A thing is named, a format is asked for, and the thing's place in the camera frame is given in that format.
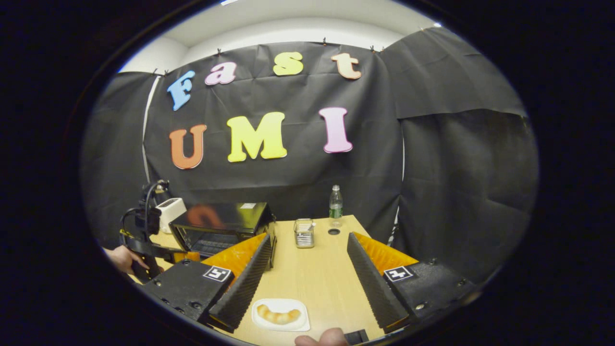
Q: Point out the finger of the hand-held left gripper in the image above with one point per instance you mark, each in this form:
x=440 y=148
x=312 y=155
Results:
x=168 y=251

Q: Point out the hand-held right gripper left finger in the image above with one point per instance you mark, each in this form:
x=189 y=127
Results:
x=242 y=288

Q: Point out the black electric oven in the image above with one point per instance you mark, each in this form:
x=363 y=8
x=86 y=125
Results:
x=221 y=221

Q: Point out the black backdrop cloth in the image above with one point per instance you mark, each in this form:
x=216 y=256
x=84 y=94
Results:
x=456 y=182

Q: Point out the white plate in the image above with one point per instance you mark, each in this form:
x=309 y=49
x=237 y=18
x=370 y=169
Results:
x=283 y=327

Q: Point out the clear plastic water bottle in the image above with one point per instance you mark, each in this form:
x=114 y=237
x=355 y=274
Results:
x=336 y=206

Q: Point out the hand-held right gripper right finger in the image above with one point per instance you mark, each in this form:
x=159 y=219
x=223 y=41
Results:
x=375 y=288

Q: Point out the white toaster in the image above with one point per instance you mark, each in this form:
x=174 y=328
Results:
x=170 y=211

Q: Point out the golden croissant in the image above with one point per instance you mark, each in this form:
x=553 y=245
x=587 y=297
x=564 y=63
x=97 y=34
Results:
x=278 y=315

